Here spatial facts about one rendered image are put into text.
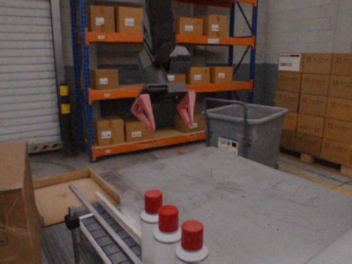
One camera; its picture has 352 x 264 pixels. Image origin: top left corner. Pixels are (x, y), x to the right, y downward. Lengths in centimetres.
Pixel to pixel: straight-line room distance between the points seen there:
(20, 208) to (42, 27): 385
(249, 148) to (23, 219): 231
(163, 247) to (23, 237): 24
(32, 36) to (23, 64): 38
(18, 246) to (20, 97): 377
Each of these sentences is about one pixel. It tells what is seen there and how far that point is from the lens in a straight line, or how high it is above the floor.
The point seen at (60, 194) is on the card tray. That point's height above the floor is 83.
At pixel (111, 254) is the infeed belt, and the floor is 88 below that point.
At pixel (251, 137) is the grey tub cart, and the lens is 265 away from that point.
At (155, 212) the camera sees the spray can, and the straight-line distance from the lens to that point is 54.
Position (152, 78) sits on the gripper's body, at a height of 127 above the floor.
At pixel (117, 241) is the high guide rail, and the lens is 63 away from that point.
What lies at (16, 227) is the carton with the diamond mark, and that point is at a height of 105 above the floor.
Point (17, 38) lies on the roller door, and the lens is 427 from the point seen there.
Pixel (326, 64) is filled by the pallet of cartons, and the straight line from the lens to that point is 380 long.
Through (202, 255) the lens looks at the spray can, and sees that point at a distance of 46.
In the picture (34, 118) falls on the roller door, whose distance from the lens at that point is 435.
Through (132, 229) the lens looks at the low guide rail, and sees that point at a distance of 75.
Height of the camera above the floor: 132
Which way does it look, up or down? 15 degrees down
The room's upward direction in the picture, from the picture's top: straight up
